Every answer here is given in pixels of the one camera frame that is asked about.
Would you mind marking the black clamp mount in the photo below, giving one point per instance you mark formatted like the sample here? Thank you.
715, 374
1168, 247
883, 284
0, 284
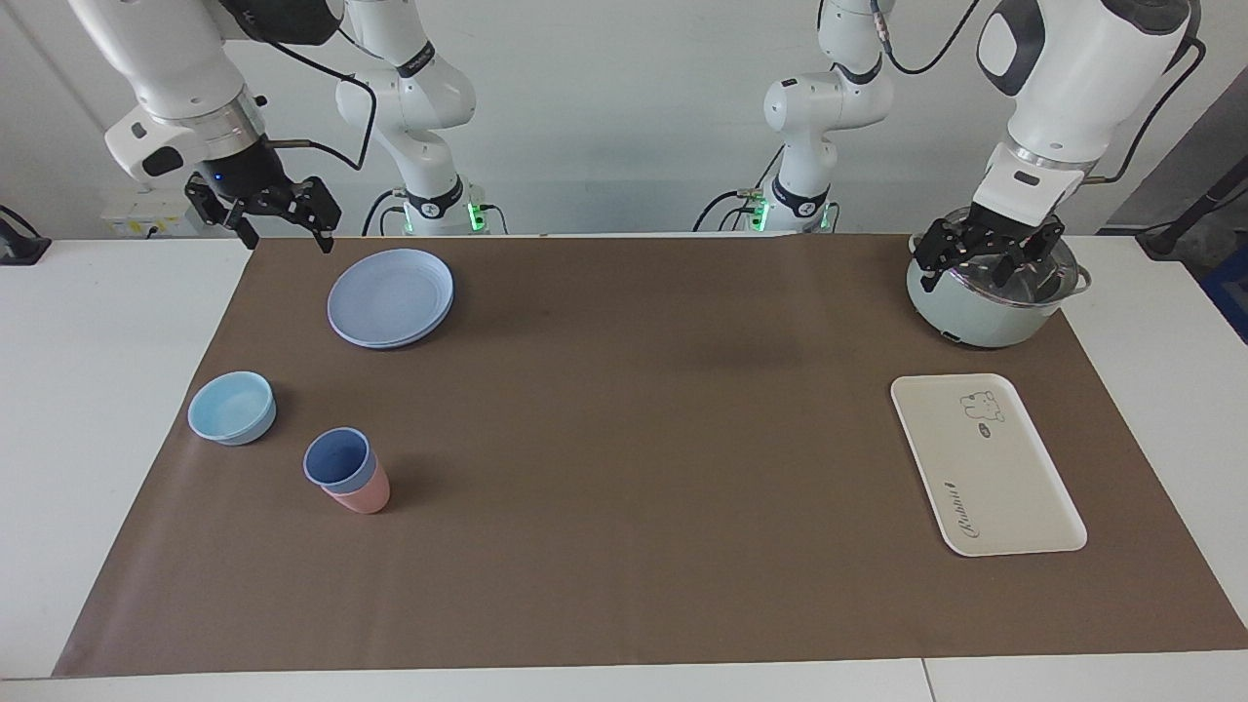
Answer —
19, 249

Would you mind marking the pink plastic cup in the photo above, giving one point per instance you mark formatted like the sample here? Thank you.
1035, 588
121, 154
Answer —
366, 497

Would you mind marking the light blue bowl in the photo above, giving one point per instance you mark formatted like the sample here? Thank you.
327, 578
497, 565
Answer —
231, 408

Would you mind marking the periwinkle blue plastic cup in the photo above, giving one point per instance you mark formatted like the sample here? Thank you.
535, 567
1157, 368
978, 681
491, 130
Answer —
336, 458

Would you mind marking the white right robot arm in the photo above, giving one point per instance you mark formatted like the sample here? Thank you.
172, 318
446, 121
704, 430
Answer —
185, 58

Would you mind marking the brown table mat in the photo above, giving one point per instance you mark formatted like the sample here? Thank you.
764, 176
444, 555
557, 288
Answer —
634, 468

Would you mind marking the pale green cooking pot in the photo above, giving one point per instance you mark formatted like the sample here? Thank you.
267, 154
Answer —
975, 317

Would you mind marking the cream tray with bear print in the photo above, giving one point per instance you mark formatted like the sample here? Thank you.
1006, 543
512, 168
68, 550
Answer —
985, 468

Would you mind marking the blue box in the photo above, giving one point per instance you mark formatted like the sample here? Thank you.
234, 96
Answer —
1230, 292

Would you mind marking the white wall socket box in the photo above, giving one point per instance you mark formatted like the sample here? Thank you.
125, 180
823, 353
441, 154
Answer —
146, 214

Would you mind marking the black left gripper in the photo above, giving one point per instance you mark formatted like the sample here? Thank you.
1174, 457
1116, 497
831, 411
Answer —
1009, 229

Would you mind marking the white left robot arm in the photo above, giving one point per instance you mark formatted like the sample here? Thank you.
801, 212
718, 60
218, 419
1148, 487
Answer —
1072, 68

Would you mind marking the periwinkle blue plate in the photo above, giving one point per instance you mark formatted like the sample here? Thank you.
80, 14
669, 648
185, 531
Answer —
390, 297

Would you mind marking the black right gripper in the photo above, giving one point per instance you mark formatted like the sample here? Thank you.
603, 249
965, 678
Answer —
244, 174

